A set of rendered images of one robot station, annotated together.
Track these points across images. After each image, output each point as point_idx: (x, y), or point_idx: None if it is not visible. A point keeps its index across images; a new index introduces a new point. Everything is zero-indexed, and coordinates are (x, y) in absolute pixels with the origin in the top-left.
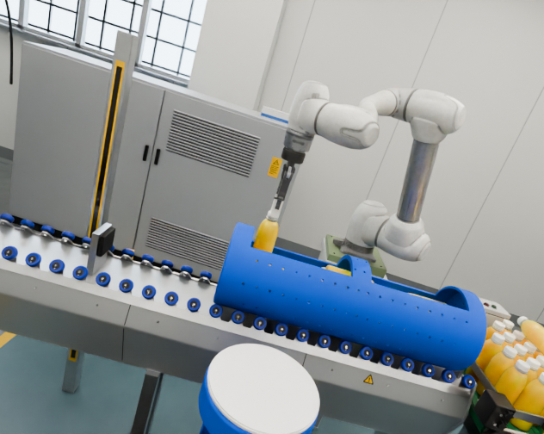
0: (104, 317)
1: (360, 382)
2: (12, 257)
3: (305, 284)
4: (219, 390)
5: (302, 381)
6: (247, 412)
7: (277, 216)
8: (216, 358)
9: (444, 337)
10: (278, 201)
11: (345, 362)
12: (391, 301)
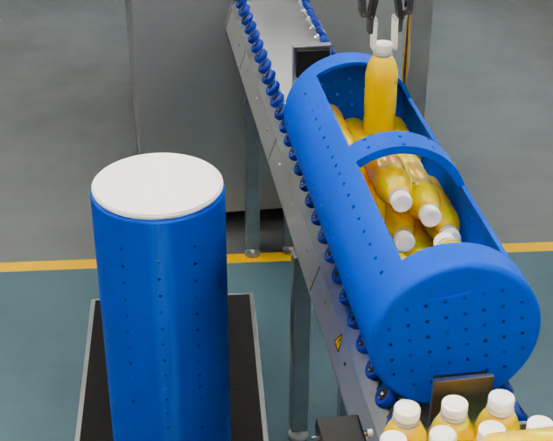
0: (265, 145)
1: (332, 340)
2: (257, 60)
3: (311, 137)
4: (128, 161)
5: (179, 203)
6: (111, 178)
7: (372, 45)
8: (170, 153)
9: (354, 283)
10: (367, 18)
11: (332, 297)
12: (346, 196)
